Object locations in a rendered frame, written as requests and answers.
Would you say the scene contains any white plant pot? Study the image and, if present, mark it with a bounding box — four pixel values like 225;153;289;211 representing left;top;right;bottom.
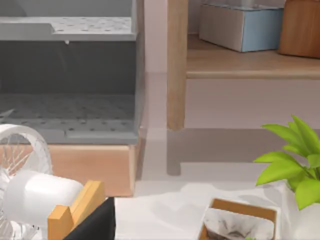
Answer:
281;179;320;240

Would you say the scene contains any green leafy plant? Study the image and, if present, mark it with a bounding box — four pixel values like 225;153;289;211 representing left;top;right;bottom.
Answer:
253;114;320;211

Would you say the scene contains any wooden open shelf unit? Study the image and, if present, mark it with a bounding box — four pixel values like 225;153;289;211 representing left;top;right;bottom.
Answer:
166;0;320;131

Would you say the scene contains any round brown wooden container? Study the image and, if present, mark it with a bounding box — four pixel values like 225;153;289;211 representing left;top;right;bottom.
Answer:
276;0;320;60

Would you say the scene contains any yellow wooden stand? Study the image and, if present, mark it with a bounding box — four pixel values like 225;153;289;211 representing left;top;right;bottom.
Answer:
47;180;106;240

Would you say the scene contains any pale wooden drawer front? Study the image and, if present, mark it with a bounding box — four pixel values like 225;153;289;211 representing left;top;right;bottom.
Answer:
0;143;138;198

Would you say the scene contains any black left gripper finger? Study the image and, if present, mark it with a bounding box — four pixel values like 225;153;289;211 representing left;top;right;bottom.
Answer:
63;196;117;240

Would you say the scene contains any white desk fan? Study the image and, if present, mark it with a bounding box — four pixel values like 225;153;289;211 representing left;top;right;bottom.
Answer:
0;123;85;240

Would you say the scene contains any blue and white box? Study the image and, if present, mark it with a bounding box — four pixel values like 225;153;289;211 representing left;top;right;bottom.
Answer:
198;2;285;54

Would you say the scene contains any wooden framed box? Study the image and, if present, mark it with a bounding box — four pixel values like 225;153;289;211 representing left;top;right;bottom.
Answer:
198;197;283;240

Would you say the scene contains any grey pierced shelf tray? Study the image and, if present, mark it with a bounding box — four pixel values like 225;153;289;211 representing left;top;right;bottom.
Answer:
0;0;139;43

